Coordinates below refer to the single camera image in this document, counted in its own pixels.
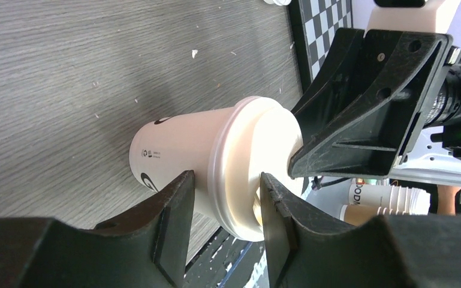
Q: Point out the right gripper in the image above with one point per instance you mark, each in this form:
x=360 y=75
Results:
x=373 y=95

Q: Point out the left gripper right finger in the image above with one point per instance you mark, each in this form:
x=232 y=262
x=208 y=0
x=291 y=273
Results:
x=305 y=247

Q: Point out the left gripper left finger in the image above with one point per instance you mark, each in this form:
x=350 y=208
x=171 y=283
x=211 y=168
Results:
x=145 y=246

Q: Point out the white plastic lid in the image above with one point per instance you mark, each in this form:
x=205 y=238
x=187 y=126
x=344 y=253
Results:
x=278 y=2
x=259 y=136

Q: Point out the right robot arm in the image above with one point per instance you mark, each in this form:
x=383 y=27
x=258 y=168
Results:
x=375 y=93

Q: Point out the brown paper cup outside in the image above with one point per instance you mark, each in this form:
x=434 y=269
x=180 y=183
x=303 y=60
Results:
x=357 y=215

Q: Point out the black white checkerboard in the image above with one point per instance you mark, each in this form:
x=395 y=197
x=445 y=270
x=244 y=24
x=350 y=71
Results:
x=313 y=27

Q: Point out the paper cup outside enclosure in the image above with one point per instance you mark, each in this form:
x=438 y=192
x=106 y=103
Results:
x=413 y=201

